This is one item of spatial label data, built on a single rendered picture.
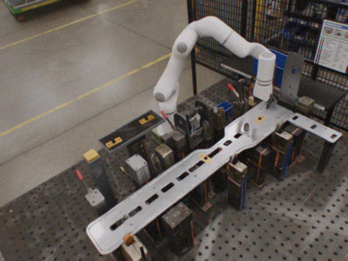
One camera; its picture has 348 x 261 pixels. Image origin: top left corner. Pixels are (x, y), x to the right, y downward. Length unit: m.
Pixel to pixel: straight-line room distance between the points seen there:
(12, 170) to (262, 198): 2.64
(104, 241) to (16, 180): 2.15
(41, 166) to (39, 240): 1.60
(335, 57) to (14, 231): 2.22
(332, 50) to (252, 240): 1.24
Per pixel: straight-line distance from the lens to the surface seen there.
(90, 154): 1.56
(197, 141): 1.78
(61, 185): 2.14
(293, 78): 1.96
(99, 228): 1.47
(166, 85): 1.81
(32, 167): 3.50
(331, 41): 2.09
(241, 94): 1.86
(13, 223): 2.11
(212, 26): 1.58
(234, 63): 2.39
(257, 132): 1.79
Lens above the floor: 2.20
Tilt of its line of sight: 41 degrees down
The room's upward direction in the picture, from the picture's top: 8 degrees counter-clockwise
